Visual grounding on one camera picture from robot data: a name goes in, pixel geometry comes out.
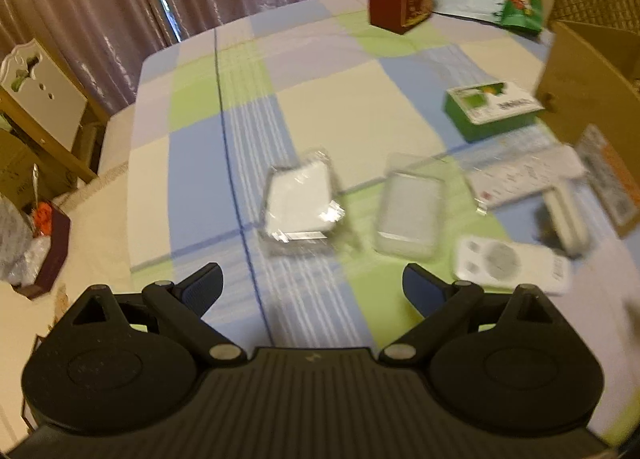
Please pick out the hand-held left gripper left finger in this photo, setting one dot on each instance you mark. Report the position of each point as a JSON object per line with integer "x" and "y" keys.
{"x": 200, "y": 289}

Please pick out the brown cardboard box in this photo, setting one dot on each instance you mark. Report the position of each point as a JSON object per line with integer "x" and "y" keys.
{"x": 580, "y": 74}

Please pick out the clear plastic case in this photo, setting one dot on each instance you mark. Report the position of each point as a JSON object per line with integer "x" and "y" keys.
{"x": 407, "y": 209}

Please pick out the long white remote control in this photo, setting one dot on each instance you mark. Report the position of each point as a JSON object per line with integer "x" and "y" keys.
{"x": 525, "y": 174}

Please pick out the orange grey booklet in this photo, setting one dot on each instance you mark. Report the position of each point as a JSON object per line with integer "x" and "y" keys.
{"x": 610, "y": 179}

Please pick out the small white remote control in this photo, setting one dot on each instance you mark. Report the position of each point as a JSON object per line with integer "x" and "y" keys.
{"x": 500, "y": 261}

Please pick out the checked tablecloth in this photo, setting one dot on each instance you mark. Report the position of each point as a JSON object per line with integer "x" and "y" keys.
{"x": 325, "y": 89}

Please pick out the brown carton on floor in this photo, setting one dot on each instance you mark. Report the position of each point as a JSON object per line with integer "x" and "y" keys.
{"x": 25, "y": 174}

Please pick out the white wooden chair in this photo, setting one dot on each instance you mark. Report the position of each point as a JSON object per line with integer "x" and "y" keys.
{"x": 45, "y": 94}

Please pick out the crumpled clear plastic bag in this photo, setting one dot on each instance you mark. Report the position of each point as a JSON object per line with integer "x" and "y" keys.
{"x": 17, "y": 239}

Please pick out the square white clear-cased box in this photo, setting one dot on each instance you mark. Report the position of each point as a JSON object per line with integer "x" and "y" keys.
{"x": 300, "y": 199}

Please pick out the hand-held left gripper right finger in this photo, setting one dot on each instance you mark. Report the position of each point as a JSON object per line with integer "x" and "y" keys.
{"x": 425, "y": 289}

